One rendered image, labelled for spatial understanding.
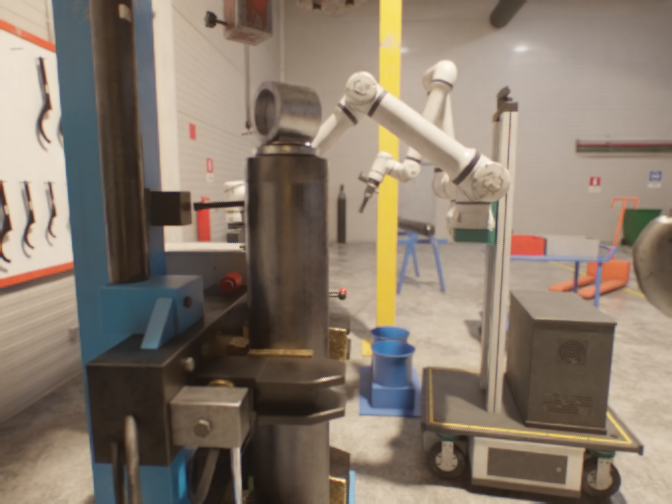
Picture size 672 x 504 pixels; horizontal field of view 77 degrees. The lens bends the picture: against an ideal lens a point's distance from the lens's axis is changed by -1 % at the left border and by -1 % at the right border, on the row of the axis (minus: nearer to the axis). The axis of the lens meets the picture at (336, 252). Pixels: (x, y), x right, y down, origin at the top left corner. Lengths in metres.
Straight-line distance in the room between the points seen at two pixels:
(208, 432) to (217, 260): 0.73
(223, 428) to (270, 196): 0.50
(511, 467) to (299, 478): 1.26
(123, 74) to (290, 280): 0.58
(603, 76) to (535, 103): 1.80
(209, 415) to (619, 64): 13.51
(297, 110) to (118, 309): 0.60
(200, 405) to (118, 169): 0.53
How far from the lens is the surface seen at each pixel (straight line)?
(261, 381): 0.93
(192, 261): 1.51
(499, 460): 2.26
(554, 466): 2.30
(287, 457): 1.20
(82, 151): 1.23
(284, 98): 1.05
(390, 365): 2.81
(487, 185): 1.74
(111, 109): 1.06
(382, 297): 3.71
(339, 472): 1.48
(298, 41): 12.55
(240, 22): 1.28
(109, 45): 1.09
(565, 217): 13.00
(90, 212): 1.22
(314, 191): 1.03
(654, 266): 0.30
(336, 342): 1.25
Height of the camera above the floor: 1.39
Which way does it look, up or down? 8 degrees down
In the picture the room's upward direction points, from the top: straight up
